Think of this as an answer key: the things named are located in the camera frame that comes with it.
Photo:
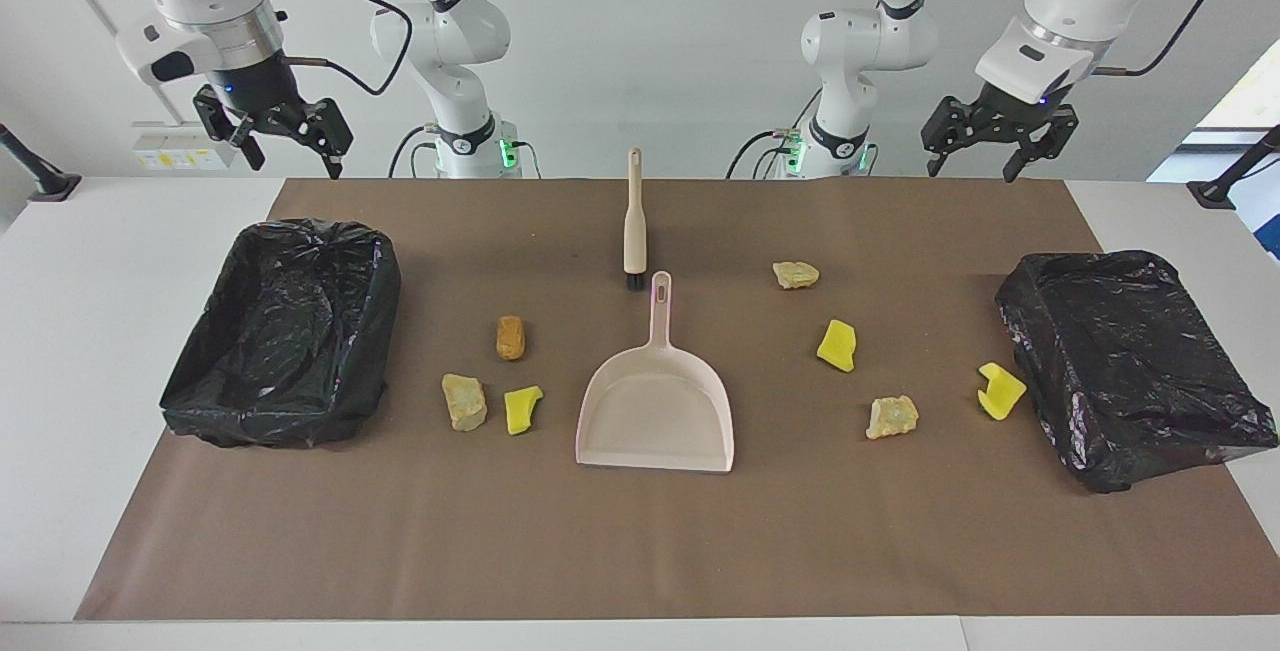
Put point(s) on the bin wrapped in black bag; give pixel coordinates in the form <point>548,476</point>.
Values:
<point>1130,371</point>

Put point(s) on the black stand with foot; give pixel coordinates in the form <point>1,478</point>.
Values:
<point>1215,194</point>
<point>50,181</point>

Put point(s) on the pink plastic dustpan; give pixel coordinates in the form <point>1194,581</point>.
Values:
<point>655,411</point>

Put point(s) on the brown sponge piece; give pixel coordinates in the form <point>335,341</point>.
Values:
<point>511,338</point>

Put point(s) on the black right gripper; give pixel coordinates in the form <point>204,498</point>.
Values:
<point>255,86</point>

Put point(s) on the yellow notched sponge piece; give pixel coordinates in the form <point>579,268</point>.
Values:
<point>998,396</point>

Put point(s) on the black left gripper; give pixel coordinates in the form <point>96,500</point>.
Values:
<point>1020,101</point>

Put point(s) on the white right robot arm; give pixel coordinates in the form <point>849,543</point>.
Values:
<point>450,31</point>

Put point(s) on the beige hand brush black bristles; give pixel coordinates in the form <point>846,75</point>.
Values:
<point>635,231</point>

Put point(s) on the open bin with black bag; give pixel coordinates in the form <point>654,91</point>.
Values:
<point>280,331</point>

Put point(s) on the white wall socket box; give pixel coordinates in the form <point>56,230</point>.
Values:
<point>180,146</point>

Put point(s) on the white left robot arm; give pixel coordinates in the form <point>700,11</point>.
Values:
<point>870,41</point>

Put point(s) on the brown paper table mat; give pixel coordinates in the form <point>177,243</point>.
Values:
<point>640,551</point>

